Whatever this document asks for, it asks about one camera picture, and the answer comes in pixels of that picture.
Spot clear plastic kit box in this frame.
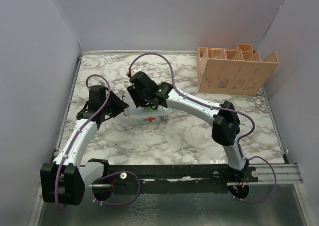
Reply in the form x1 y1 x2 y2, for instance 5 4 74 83
123 91 172 126

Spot green medicine box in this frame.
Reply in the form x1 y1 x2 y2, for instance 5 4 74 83
143 107 156 112

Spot clear plastic kit lid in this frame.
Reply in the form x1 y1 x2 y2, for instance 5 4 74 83
126 106 172 118

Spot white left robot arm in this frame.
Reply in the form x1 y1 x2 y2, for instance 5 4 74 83
40 85 129 206

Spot peach plastic organizer basket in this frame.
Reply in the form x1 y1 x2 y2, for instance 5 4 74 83
196 44 279 96

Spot black mounting rail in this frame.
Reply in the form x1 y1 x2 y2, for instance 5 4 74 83
91 161 260 196

